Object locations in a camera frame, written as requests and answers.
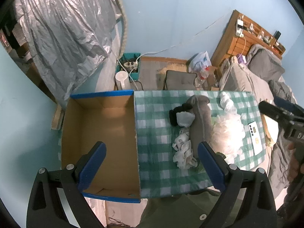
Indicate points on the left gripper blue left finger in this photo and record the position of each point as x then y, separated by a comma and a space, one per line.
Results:
45, 208

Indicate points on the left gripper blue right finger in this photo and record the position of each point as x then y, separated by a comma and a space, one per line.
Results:
246, 198

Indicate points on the white mesh bath loofah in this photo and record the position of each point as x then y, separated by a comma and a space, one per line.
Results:
227, 136

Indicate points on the white socks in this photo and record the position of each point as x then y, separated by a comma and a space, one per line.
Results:
184, 156

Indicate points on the grey fleece towel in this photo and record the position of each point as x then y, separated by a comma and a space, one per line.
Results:
200, 129

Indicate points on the white cloth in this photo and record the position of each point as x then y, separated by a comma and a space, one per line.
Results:
227, 104

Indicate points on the black sock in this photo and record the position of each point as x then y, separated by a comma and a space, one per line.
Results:
173, 113

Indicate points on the white blue sock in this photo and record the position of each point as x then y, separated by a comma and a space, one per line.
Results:
185, 119

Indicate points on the person's right hand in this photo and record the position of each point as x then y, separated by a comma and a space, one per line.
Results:
294, 167

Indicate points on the white smartphone with stickers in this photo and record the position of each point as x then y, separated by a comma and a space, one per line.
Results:
255, 137

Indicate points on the grey pillow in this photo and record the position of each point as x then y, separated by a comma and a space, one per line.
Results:
264, 64

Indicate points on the grey bed blanket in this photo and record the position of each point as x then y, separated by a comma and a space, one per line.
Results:
237, 77

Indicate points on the green checkered tablecloth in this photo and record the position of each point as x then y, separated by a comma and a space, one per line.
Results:
159, 175

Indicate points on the wooden headboard shelf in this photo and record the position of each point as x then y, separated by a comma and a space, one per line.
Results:
231, 45

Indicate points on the clear plastic bottle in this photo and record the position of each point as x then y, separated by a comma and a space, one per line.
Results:
201, 76

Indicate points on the white charger on shelf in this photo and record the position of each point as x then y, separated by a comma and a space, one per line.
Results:
239, 28

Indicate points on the white plastic bag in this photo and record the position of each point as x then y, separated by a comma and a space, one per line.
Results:
200, 62

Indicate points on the cardboard box with blue tape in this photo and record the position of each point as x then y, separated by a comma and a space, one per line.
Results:
103, 126

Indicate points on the dark grey seat cushion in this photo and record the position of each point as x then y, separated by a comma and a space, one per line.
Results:
175, 80

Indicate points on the grey floor mat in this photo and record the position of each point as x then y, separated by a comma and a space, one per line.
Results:
152, 73

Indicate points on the white power strip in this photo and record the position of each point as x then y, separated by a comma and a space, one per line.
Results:
131, 65

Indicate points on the white kettle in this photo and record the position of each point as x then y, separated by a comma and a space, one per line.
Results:
122, 80

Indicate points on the teal storage box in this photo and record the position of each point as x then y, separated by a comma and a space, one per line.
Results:
126, 57

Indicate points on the silver foil cover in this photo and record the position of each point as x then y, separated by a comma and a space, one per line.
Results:
73, 43

